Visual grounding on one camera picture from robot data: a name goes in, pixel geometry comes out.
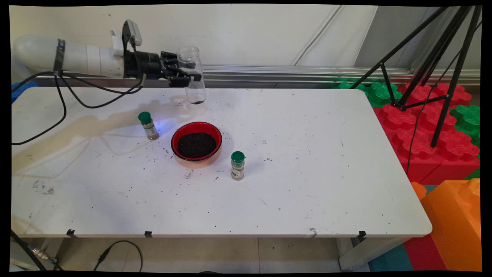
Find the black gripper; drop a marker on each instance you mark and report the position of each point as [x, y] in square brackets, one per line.
[144, 65]

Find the clear plastic jar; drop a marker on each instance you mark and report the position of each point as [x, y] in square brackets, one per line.
[196, 94]

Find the black granules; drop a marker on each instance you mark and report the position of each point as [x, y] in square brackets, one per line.
[197, 102]
[198, 145]

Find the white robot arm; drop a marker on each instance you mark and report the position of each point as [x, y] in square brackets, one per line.
[38, 54]

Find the green-capped brown spice bottle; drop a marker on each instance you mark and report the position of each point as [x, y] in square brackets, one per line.
[150, 130]

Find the red bowl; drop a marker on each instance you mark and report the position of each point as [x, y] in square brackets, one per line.
[177, 137]

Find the black granules in bowl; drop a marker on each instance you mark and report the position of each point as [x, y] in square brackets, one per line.
[198, 145]

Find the green-capped grey spice bottle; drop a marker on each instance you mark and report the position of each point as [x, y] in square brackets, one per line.
[238, 169]

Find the blue object behind table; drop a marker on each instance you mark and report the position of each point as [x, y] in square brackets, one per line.
[21, 90]

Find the green building block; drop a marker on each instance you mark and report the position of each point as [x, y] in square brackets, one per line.
[380, 94]
[467, 119]

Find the white table leg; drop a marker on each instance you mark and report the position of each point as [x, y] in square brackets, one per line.
[365, 254]

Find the black tripod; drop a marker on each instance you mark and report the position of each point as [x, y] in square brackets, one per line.
[456, 77]

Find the teal floor mat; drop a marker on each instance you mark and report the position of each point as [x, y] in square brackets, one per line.
[390, 259]

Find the large orange building block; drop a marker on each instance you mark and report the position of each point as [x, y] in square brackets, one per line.
[453, 223]

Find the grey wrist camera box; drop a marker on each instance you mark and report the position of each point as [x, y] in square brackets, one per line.
[132, 30]

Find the aluminium rail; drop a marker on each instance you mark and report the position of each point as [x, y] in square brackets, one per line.
[269, 73]

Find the grey metal table frame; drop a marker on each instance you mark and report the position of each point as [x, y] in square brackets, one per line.
[21, 259]

